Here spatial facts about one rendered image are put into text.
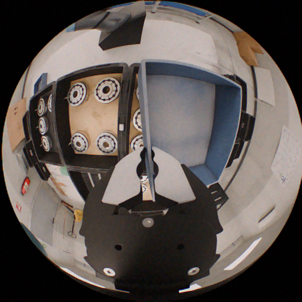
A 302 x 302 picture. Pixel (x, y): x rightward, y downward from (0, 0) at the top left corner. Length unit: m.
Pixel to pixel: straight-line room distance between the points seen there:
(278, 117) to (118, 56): 3.01
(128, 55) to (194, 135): 0.52
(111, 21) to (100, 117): 0.45
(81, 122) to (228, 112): 0.50
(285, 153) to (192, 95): 2.86
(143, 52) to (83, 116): 0.44
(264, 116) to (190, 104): 2.91
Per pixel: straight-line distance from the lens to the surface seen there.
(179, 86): 0.17
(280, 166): 3.01
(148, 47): 0.62
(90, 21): 0.45
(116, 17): 0.47
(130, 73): 0.31
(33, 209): 3.30
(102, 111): 0.43
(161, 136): 0.18
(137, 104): 0.40
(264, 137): 3.04
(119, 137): 0.33
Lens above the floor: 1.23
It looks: 57 degrees down
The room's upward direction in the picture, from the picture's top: 163 degrees clockwise
